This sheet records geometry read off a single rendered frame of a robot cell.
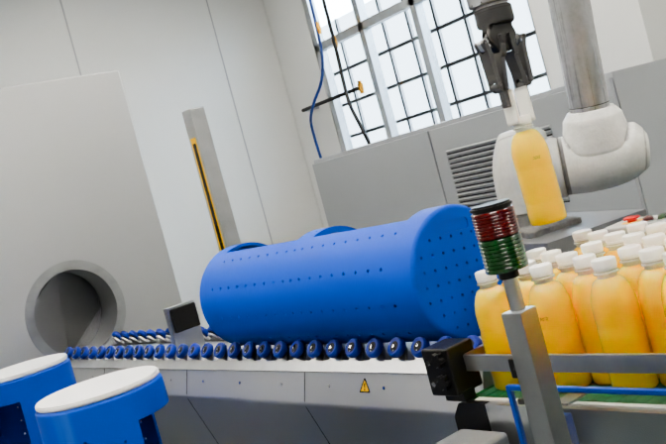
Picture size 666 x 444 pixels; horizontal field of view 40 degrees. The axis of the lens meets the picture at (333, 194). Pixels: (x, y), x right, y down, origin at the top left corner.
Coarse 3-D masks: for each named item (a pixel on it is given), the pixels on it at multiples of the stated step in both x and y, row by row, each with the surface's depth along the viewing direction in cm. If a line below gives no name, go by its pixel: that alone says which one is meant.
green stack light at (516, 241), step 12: (492, 240) 132; (504, 240) 131; (516, 240) 131; (480, 252) 134; (492, 252) 131; (504, 252) 131; (516, 252) 131; (492, 264) 132; (504, 264) 131; (516, 264) 131
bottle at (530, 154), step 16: (528, 128) 180; (512, 144) 181; (528, 144) 178; (544, 144) 179; (512, 160) 182; (528, 160) 178; (544, 160) 178; (528, 176) 179; (544, 176) 178; (528, 192) 179; (544, 192) 178; (560, 192) 180; (528, 208) 181; (544, 208) 178; (560, 208) 179; (544, 224) 179
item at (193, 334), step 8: (176, 304) 292; (184, 304) 292; (192, 304) 292; (168, 312) 288; (176, 312) 288; (184, 312) 290; (192, 312) 291; (168, 320) 288; (176, 320) 288; (184, 320) 289; (192, 320) 291; (168, 328) 289; (176, 328) 287; (184, 328) 289; (192, 328) 292; (200, 328) 294; (176, 336) 289; (184, 336) 290; (192, 336) 292; (200, 336) 294; (176, 344) 288; (200, 344) 293
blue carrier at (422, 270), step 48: (336, 240) 209; (384, 240) 194; (432, 240) 188; (240, 288) 235; (288, 288) 218; (336, 288) 203; (384, 288) 190; (432, 288) 186; (240, 336) 245; (288, 336) 228; (336, 336) 214; (384, 336) 201; (432, 336) 190
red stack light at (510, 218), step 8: (504, 208) 131; (512, 208) 132; (472, 216) 133; (480, 216) 131; (488, 216) 131; (496, 216) 130; (504, 216) 131; (512, 216) 132; (480, 224) 132; (488, 224) 131; (496, 224) 131; (504, 224) 131; (512, 224) 131; (480, 232) 132; (488, 232) 131; (496, 232) 131; (504, 232) 131; (512, 232) 131; (480, 240) 132; (488, 240) 131
